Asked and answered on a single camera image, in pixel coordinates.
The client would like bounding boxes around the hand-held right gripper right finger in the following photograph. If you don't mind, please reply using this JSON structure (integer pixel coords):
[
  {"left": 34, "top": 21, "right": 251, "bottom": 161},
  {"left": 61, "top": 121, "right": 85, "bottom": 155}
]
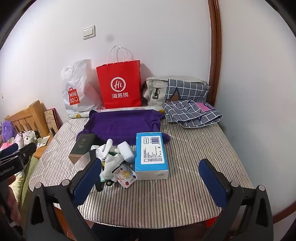
[{"left": 198, "top": 158, "right": 274, "bottom": 241}]

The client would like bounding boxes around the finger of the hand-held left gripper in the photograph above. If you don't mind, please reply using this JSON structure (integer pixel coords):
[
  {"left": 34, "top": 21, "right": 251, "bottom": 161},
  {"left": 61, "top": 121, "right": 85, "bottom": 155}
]
[
  {"left": 14, "top": 142, "right": 37, "bottom": 165},
  {"left": 0, "top": 143, "right": 19, "bottom": 159}
]

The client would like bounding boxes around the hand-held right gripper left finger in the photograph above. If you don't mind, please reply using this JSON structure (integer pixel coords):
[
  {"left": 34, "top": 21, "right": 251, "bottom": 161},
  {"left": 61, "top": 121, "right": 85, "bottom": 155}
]
[{"left": 25, "top": 149, "right": 102, "bottom": 241}]

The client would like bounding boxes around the black strap with snap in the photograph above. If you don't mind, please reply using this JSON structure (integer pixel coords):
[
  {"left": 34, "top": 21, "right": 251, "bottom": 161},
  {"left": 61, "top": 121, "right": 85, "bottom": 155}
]
[{"left": 95, "top": 177, "right": 114, "bottom": 192}]

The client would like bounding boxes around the clear plastic packet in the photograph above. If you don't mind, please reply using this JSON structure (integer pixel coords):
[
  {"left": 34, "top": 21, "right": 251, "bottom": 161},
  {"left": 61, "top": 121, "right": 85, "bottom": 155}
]
[{"left": 74, "top": 153, "right": 93, "bottom": 172}]

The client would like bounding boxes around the white glove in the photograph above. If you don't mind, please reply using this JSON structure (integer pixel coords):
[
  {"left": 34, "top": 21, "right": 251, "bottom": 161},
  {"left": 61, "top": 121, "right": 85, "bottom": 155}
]
[{"left": 91, "top": 138, "right": 126, "bottom": 184}]

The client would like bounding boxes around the dark green tin box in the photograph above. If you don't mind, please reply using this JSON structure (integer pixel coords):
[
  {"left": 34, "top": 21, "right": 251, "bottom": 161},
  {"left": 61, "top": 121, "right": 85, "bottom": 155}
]
[{"left": 68, "top": 133, "right": 98, "bottom": 165}]

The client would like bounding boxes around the fruit print packet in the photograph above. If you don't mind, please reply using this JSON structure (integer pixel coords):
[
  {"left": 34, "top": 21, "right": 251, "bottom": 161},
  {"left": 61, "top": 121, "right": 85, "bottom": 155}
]
[{"left": 113, "top": 163, "right": 138, "bottom": 189}]

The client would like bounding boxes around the white plastic box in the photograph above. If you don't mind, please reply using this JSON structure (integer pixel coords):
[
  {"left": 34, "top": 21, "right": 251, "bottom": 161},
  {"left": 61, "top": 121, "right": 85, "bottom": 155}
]
[{"left": 117, "top": 141, "right": 136, "bottom": 163}]

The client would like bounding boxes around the blue tissue pack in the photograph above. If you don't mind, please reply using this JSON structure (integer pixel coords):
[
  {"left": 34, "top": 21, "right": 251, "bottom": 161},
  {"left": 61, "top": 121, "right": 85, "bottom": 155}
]
[{"left": 134, "top": 132, "right": 170, "bottom": 181}]

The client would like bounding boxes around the person's left hand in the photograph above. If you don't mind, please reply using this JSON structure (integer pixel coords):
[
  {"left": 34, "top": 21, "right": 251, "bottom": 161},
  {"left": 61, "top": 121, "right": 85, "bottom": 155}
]
[{"left": 6, "top": 183, "right": 22, "bottom": 224}]

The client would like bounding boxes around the printed bedding pile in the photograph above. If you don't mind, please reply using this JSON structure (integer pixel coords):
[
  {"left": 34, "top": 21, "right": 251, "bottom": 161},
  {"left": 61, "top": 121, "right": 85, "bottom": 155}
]
[{"left": 0, "top": 130, "right": 40, "bottom": 186}]

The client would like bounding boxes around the light green blanket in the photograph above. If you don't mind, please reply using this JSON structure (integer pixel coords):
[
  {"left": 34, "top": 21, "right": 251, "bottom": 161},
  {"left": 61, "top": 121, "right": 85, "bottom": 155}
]
[{"left": 14, "top": 155, "right": 43, "bottom": 210}]

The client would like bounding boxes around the wooden nightstand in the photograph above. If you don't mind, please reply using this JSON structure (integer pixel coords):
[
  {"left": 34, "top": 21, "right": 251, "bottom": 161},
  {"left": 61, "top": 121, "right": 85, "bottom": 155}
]
[{"left": 33, "top": 131, "right": 61, "bottom": 161}]

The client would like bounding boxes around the purple plush toy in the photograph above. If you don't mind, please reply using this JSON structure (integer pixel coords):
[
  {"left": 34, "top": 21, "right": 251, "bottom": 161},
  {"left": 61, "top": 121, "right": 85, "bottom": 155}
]
[{"left": 0, "top": 120, "right": 17, "bottom": 142}]

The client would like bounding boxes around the striped quilted mattress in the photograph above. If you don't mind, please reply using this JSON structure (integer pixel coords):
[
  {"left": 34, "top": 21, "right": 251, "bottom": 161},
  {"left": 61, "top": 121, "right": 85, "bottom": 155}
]
[{"left": 28, "top": 113, "right": 255, "bottom": 227}]

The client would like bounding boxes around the patterned book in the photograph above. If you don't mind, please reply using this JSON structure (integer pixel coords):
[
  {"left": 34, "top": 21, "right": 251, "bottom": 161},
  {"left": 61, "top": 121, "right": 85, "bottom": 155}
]
[{"left": 43, "top": 107, "right": 61, "bottom": 135}]

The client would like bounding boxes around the purple towel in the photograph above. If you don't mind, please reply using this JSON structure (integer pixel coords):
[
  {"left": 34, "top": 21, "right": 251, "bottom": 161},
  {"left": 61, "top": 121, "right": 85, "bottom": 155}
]
[{"left": 83, "top": 109, "right": 171, "bottom": 147}]

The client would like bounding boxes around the blue checked folded cloth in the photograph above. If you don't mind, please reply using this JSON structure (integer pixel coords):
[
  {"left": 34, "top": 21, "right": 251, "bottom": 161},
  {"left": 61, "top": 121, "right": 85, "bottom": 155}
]
[{"left": 161, "top": 100, "right": 223, "bottom": 128}]

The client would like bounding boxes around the white plastic shopping bag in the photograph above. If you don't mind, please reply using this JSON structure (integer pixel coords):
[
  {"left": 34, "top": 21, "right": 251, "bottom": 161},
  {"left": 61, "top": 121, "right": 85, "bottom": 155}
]
[{"left": 61, "top": 59, "right": 104, "bottom": 111}]

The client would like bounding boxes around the grey checked fabric bag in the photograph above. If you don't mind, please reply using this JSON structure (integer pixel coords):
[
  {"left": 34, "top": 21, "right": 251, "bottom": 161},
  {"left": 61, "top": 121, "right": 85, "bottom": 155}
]
[{"left": 165, "top": 79, "right": 211, "bottom": 103}]

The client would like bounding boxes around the red paper shopping bag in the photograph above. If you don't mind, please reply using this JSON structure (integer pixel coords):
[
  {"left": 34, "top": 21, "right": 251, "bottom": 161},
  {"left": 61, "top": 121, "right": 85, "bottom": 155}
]
[{"left": 96, "top": 44, "right": 142, "bottom": 109}]

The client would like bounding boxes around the grey canvas bag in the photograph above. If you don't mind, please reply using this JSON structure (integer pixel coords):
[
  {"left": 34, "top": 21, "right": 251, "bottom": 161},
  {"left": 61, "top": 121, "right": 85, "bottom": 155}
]
[{"left": 142, "top": 76, "right": 208, "bottom": 107}]

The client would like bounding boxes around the wall light switch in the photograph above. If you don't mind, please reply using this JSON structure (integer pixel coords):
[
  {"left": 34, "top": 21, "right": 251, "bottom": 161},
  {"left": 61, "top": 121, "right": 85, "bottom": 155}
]
[{"left": 83, "top": 25, "right": 96, "bottom": 40}]

